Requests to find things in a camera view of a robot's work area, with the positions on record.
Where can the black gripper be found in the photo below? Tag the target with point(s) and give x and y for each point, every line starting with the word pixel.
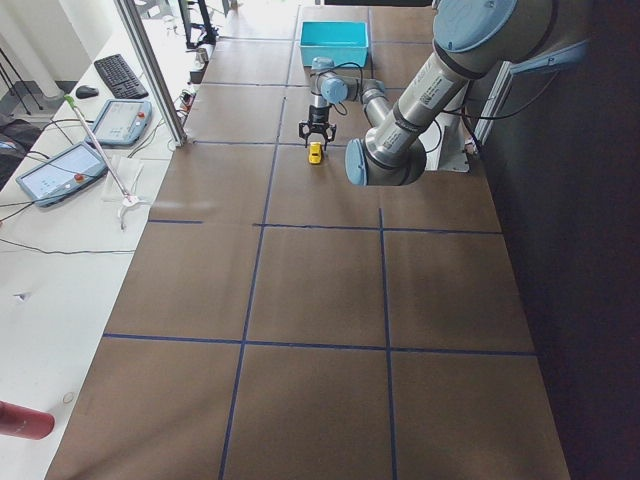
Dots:
pixel 317 116

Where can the aluminium frame post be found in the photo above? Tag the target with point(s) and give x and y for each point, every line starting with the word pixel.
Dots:
pixel 151 68

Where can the black keyboard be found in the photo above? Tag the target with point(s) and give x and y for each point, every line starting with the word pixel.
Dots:
pixel 116 73

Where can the turquoise plastic bin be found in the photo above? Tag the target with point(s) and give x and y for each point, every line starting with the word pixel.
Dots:
pixel 341 41

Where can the far teach pendant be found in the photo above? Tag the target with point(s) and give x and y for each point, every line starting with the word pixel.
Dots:
pixel 121 122

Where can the black computer mouse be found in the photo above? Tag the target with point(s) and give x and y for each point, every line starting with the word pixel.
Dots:
pixel 86 91

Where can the white grabber stick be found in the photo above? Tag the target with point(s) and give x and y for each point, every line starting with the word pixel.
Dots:
pixel 129 200

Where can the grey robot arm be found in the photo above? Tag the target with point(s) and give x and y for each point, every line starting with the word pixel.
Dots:
pixel 470 37

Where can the teach pendant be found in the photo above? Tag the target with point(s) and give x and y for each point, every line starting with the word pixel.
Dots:
pixel 66 174
pixel 121 122

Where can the near teach pendant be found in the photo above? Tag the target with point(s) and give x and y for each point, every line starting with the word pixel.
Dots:
pixel 66 174

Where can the yellow beetle toy car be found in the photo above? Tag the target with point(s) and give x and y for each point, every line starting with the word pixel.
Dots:
pixel 315 153

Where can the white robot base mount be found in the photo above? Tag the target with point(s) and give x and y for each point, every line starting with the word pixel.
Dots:
pixel 445 145

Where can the red cylinder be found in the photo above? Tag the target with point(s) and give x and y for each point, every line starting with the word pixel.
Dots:
pixel 22 422

